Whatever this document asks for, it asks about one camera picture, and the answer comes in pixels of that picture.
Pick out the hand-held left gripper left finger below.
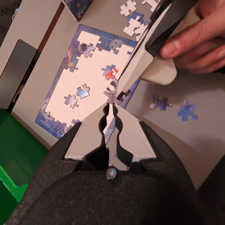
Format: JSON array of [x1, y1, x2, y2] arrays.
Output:
[[64, 103, 110, 161]]

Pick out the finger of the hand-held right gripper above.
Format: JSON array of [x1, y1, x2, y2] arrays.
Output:
[[116, 4, 172, 101]]

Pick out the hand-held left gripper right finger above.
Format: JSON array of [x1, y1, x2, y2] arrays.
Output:
[[112, 103, 157, 166]]

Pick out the grey satellite puzzle piece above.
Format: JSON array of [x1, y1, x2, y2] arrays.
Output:
[[64, 95, 79, 109]]

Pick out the blue puzzle piece white corner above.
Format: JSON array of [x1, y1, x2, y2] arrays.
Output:
[[150, 95, 173, 111]]

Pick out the grey porthole half puzzle piece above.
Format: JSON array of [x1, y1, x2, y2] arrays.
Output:
[[103, 78, 124, 106]]

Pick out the blue space puzzle frame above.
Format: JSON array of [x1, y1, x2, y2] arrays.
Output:
[[35, 24, 141, 141]]

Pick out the person's right hand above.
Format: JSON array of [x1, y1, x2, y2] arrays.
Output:
[[160, 0, 225, 74]]

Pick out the grey moon puzzle piece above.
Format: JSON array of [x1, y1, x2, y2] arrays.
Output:
[[105, 39, 123, 54]]

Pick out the red rocket puzzle piece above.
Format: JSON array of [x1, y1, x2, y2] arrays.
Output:
[[101, 64, 118, 81]]

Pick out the white astronaut puzzle piece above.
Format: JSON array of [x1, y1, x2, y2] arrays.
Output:
[[78, 43, 96, 58]]

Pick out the green plastic bin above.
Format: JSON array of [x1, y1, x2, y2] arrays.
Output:
[[0, 108, 49, 225]]

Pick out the joined comet star puzzle pieces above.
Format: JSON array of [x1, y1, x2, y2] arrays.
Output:
[[65, 47, 79, 73]]

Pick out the space print puzzle box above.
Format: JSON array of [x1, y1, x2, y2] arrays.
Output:
[[62, 0, 94, 22]]

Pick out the adjacent grey table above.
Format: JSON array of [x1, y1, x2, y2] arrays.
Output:
[[0, 0, 61, 113]]

